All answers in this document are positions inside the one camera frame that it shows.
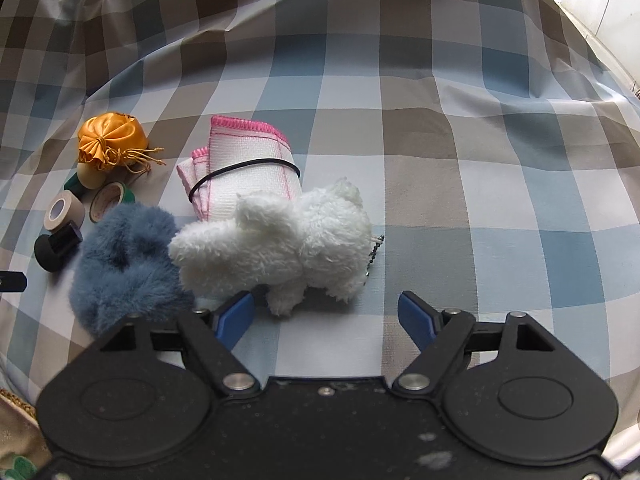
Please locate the white plush toy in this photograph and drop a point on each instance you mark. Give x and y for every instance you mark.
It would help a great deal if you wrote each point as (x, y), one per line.
(270, 245)

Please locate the black knob-shaped object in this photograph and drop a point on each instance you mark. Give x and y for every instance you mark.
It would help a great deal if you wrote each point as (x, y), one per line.
(50, 252)

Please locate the white cloth with pink edging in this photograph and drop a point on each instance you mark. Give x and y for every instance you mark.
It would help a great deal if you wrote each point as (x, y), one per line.
(250, 165)

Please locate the green tape roll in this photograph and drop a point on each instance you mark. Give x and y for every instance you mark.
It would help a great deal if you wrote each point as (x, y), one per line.
(126, 194)

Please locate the black elastic hair band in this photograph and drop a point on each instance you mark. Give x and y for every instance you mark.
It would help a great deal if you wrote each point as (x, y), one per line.
(235, 167)

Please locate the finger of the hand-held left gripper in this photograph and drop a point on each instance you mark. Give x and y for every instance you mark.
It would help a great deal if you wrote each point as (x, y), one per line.
(12, 281)

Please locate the checkered tablecloth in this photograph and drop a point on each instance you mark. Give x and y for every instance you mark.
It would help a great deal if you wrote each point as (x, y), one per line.
(425, 135)

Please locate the blue fuzzy scrunchie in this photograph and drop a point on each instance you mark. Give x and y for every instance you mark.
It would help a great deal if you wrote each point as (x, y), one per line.
(125, 260)

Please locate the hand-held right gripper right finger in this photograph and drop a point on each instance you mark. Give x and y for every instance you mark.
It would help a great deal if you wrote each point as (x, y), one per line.
(414, 317)

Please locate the wooden mushroom toy green stem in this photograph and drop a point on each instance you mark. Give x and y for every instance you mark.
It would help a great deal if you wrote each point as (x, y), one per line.
(92, 176)

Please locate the patterned beige cloth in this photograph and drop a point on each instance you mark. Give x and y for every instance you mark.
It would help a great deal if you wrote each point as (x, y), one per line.
(17, 435)

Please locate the beige tape roll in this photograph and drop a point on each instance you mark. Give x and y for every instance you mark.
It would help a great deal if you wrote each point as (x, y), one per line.
(62, 212)

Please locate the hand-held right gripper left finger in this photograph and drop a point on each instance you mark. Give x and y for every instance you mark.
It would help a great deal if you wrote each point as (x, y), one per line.
(236, 317)

